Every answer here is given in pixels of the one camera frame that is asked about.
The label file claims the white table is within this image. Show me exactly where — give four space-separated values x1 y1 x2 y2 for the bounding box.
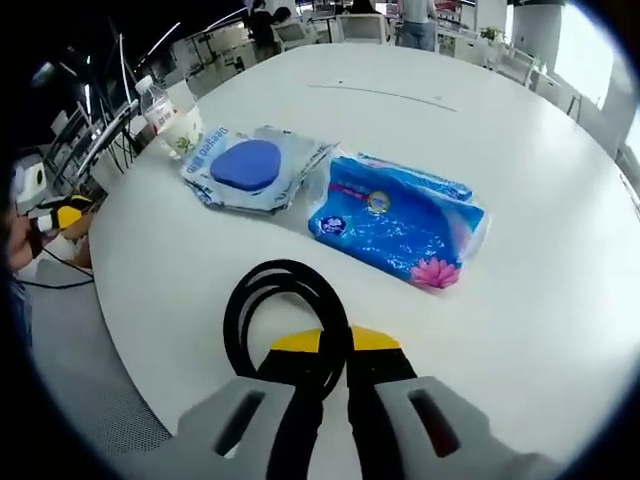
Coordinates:
87 42 640 480

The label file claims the clear bag with blue pad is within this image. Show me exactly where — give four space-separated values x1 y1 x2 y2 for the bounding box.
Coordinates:
180 124 339 217

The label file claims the paper cup with green print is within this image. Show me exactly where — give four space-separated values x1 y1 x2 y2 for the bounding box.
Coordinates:
158 105 206 162

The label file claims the white socket panel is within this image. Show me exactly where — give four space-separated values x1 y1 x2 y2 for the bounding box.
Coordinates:
306 81 459 114

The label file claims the white office chair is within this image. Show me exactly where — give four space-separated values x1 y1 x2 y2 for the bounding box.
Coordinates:
337 13 389 47
274 21 322 52

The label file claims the clear plastic water bottle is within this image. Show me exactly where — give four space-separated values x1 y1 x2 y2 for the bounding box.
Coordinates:
134 75 182 137

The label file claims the black cable coil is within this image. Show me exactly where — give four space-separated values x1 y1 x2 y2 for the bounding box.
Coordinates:
222 258 354 402

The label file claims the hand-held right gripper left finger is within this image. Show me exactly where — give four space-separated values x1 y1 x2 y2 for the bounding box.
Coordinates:
174 327 326 480

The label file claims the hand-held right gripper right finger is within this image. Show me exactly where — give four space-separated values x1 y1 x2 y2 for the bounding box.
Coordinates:
345 324 557 480

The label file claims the person's left hand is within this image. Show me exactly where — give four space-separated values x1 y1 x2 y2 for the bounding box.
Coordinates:
8 209 47 269

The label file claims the blue tissue pack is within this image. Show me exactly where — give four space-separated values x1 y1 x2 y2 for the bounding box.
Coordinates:
305 149 492 293

